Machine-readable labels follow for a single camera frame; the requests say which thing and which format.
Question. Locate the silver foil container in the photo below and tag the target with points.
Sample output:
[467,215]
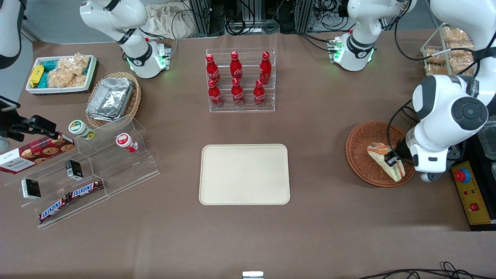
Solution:
[110,97]
[100,117]

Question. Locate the bagged rice cracker snack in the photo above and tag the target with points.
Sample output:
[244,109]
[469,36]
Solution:
[64,79]
[75,64]

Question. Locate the green-lidded sunflower jar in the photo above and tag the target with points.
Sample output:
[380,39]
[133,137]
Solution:
[79,128]

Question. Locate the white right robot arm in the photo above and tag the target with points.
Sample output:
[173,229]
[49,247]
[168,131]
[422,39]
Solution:
[133,50]

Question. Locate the white rectangular snack bin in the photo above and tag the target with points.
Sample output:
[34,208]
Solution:
[33,90]

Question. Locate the aluminium frame rack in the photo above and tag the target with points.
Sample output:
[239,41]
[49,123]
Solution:
[209,15]

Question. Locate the oval wicker basket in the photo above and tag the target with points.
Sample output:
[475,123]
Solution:
[133,102]

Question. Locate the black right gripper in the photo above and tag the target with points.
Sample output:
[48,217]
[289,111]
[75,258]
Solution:
[24,126]

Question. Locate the beige rectangular serving tray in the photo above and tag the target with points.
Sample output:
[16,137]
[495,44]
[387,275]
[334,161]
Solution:
[244,174]

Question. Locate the round brown wicker basket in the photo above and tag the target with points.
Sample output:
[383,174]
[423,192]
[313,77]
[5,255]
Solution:
[360,155]

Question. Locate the clear acrylic bottle rack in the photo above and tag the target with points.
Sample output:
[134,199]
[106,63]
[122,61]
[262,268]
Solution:
[242,109]

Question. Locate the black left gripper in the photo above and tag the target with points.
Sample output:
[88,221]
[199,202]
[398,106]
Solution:
[402,148]

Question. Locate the black box with white side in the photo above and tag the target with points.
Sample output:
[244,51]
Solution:
[31,189]

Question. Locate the brown Snickers chocolate bar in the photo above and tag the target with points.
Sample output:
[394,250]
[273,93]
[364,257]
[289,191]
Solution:
[54,209]
[86,188]

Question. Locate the clear plastic container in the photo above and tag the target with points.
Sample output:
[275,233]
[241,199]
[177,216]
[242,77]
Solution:
[489,139]

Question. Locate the triangular sandwich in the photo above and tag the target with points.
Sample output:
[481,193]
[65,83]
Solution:
[387,170]

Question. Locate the bagged fried snack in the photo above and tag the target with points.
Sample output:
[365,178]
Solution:
[453,62]
[455,35]

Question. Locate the red Coca-Cola bottle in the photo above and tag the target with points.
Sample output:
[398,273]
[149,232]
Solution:
[265,71]
[211,71]
[259,95]
[215,97]
[237,95]
[236,69]

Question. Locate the clear acrylic stepped display stand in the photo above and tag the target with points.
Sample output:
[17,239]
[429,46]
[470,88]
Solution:
[112,170]

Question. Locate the yellow emergency stop control box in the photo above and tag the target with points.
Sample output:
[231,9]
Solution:
[474,193]

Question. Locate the red-lidded small jar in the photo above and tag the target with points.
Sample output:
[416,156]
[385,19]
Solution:
[124,141]

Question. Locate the red tartan Walkers cookie box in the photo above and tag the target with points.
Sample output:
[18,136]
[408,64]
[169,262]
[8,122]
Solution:
[35,153]

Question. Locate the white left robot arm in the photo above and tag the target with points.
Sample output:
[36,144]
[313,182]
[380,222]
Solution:
[445,104]

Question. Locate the yellow snack packet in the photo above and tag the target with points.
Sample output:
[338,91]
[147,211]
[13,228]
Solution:
[35,75]

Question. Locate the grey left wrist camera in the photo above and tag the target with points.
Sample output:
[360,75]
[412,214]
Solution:
[432,177]

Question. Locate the white cloth bag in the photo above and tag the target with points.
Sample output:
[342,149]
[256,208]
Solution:
[166,21]

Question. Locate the teal snack packet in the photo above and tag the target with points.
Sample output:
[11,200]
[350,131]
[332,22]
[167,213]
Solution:
[49,65]
[43,80]

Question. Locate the small black box with barcode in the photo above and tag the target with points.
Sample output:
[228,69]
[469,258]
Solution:
[73,169]

